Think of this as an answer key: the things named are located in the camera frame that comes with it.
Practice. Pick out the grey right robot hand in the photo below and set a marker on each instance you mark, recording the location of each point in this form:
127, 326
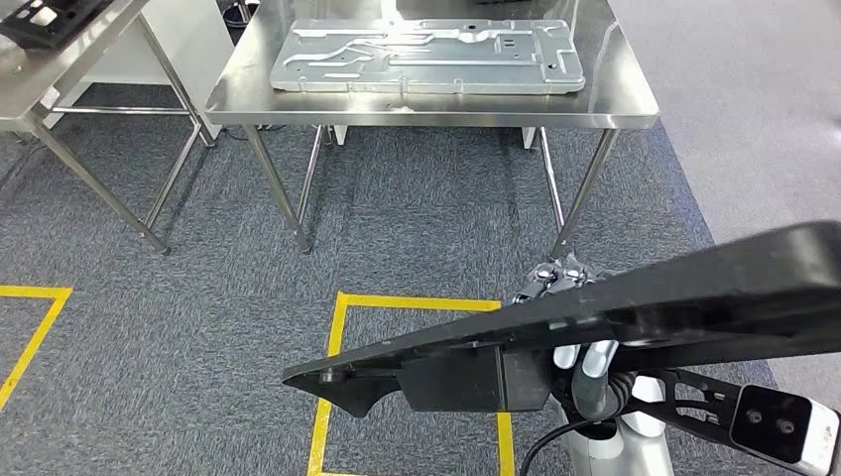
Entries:
598, 394

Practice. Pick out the black plastic frame part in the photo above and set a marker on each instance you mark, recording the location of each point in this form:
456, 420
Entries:
72, 16
723, 302

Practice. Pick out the stainless steel work table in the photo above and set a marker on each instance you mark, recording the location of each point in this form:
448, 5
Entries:
427, 108
66, 79

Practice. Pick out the grey stamped metal plate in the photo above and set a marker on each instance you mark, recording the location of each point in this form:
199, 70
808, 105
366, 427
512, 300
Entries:
427, 66

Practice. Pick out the white cabinet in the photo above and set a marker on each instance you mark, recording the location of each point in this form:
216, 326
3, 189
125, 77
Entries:
190, 39

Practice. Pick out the yellow floor tape square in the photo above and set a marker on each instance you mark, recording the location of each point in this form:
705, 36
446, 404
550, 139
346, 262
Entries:
33, 291

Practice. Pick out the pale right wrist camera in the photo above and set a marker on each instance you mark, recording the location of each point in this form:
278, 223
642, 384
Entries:
782, 430

